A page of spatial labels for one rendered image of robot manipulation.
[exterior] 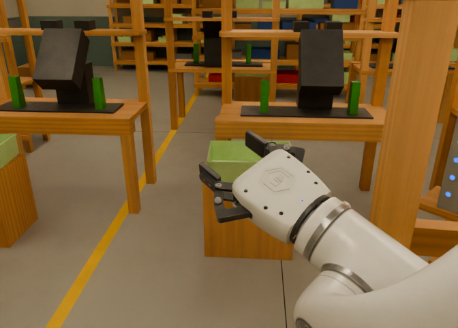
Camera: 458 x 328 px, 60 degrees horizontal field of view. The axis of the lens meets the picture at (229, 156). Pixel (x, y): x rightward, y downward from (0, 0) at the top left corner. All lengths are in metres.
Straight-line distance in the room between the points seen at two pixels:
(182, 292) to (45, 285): 0.95
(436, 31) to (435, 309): 0.67
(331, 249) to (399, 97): 0.54
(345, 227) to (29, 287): 2.82
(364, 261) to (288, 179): 0.14
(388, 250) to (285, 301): 2.31
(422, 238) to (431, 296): 0.86
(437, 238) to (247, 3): 6.54
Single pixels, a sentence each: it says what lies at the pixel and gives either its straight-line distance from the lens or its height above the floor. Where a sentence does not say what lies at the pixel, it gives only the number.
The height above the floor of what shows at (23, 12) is 1.62.
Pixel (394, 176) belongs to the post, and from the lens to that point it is 1.01.
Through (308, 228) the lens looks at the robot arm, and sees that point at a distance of 0.48.
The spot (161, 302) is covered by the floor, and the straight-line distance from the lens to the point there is 2.77.
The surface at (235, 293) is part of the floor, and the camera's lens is 2.80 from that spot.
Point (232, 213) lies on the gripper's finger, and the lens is 0.51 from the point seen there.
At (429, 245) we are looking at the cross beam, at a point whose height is 1.22.
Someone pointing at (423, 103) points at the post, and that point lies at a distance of 0.96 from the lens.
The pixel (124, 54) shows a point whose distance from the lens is 10.51.
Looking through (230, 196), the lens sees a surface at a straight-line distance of 0.55.
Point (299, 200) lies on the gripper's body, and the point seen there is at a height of 1.63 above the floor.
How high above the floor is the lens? 1.87
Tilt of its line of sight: 23 degrees down
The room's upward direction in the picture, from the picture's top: straight up
